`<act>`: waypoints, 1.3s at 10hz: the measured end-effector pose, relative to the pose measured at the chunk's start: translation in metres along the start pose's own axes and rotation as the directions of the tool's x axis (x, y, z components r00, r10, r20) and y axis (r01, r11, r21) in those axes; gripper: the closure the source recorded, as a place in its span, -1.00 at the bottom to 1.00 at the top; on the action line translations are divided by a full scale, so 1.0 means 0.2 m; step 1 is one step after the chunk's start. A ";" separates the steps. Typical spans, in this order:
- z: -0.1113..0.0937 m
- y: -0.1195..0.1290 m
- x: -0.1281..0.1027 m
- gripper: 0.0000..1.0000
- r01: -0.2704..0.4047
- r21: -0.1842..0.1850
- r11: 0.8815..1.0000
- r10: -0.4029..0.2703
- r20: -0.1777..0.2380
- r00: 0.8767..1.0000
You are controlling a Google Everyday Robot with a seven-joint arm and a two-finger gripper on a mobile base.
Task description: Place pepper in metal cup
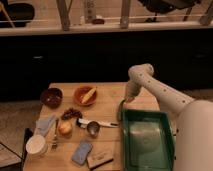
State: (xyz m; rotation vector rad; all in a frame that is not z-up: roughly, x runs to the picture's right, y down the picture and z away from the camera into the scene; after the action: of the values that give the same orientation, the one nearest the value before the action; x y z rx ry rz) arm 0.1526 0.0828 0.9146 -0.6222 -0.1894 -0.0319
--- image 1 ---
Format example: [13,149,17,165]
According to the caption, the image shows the green pepper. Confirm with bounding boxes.
[117,99,125,121]

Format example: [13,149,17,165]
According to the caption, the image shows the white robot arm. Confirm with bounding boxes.
[124,63,213,171]

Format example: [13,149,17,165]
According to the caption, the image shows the small metal cup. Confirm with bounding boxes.
[87,121,100,138]

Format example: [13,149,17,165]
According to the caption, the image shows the white cup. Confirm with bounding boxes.
[26,134,48,156]

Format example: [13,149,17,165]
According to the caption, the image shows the yellow corn cob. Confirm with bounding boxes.
[82,87,97,104]

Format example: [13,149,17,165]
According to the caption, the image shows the green plastic tray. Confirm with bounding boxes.
[121,109,174,171]

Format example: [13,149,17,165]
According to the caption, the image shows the orange bowl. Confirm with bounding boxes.
[73,86,97,106]

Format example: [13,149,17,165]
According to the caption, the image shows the dark grape bunch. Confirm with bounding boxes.
[61,108,82,120]

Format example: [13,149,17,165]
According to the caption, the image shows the yellow apple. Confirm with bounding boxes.
[58,121,72,136]

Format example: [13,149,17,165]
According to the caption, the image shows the wooden block brush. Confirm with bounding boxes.
[87,151,113,170]

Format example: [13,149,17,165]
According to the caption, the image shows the blue sponge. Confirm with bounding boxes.
[71,140,93,165]

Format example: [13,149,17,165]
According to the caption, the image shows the dark purple bowl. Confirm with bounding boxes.
[40,88,63,109]

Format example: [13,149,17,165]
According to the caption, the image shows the metal fork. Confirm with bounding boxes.
[51,118,59,149]

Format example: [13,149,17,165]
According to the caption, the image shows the grey blue cloth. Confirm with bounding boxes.
[35,115,56,136]

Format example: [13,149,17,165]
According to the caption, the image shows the black office chair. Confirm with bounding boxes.
[138,0,201,23]

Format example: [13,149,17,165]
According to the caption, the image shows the black round seat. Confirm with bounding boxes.
[0,0,35,28]

